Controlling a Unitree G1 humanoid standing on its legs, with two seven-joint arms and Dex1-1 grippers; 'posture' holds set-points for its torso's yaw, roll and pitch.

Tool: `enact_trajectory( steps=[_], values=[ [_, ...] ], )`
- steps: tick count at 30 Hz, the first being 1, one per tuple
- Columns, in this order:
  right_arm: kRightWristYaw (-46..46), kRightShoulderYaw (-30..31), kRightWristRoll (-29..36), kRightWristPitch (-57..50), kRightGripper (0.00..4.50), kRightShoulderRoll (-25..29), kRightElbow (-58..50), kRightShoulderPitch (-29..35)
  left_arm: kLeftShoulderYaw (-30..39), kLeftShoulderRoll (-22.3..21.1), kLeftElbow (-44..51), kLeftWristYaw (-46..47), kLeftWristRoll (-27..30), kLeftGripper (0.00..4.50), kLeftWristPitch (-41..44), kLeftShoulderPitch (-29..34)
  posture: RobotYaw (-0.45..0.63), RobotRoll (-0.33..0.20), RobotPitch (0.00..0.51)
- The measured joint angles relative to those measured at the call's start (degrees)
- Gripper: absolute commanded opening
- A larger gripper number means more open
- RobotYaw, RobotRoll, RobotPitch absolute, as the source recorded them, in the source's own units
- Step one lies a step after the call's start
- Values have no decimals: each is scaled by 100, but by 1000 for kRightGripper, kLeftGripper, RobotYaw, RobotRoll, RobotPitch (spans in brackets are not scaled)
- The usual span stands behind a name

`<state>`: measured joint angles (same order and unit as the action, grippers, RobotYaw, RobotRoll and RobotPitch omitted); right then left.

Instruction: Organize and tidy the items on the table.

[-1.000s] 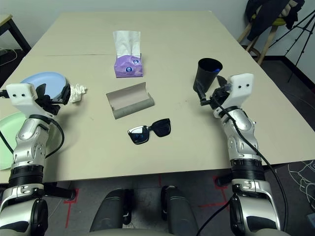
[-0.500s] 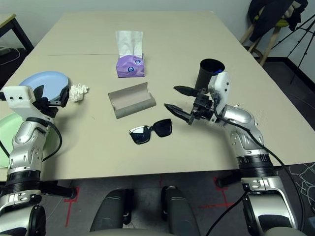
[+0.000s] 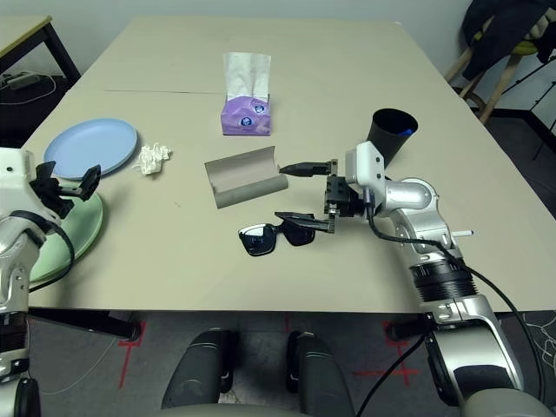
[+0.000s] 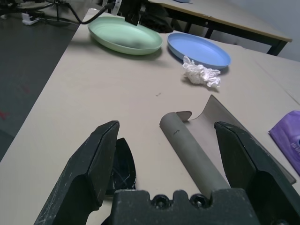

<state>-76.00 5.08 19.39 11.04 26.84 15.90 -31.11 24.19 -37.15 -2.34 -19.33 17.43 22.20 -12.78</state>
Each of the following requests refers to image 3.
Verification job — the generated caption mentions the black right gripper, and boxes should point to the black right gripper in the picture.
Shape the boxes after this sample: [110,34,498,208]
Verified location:
[274,159,370,236]

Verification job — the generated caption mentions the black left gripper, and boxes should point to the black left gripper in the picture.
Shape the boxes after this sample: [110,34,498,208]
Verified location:
[28,160,103,221]

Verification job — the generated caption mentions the light green plate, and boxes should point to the light green plate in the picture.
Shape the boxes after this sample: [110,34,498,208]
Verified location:
[28,190,105,286]

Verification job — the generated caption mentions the grey glasses case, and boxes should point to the grey glasses case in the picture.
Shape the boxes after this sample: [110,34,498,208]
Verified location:
[203,146,290,210]

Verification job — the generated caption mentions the black sunglasses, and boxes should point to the black sunglasses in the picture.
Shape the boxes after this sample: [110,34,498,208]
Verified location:
[237,215,318,258]

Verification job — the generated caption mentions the purple tissue pack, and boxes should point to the purple tissue pack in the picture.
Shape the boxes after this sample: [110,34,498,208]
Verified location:
[220,96,274,137]

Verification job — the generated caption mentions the black cup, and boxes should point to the black cup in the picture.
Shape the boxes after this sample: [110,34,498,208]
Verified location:
[367,108,420,169]

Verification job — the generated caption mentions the grey power strip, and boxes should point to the grey power strip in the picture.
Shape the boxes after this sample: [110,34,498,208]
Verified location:
[0,71,40,90]

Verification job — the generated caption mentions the white tissue sheet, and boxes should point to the white tissue sheet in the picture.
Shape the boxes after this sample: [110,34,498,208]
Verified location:
[222,51,273,102]

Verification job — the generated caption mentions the wooden side table black legs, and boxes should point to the wooden side table black legs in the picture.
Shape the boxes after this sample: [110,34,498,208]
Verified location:
[0,16,82,88]

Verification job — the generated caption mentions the grey robot right leg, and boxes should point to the grey robot right leg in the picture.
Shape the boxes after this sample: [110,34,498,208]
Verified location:
[286,330,355,417]

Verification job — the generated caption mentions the grey robot leg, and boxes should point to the grey robot leg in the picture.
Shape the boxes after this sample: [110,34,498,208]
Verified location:
[162,328,239,409]
[286,330,355,417]

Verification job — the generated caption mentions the grey robot left leg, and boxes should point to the grey robot left leg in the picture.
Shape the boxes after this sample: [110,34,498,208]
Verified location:
[162,328,239,409]

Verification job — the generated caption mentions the wooden stool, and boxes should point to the wooden stool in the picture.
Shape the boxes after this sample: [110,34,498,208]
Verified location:
[445,43,529,125]

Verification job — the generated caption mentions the grey robot torso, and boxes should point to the grey robot torso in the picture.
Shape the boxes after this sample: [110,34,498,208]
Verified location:
[151,403,305,417]

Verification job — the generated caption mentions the black metal stand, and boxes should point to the black metal stand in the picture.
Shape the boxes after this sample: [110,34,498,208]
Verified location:
[494,56,556,162]

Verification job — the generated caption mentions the black jacket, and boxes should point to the black jacket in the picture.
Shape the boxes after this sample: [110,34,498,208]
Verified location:
[460,0,556,82]

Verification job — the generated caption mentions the yellow-green cushion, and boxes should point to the yellow-green cushion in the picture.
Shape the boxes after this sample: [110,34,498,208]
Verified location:
[471,25,542,56]

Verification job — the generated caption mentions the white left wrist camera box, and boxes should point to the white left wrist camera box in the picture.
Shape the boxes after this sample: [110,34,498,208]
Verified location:
[0,147,36,218]

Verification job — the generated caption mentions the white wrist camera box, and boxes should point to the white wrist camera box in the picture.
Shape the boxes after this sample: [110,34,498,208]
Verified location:
[0,147,36,218]
[344,141,387,205]

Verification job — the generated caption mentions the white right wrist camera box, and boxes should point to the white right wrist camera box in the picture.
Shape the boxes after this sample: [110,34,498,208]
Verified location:
[344,141,387,205]

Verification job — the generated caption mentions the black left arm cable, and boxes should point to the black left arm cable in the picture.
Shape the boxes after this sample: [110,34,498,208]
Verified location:
[10,210,76,291]

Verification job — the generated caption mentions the thin white cable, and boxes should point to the thin white cable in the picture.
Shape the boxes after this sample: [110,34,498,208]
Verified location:
[0,72,57,108]

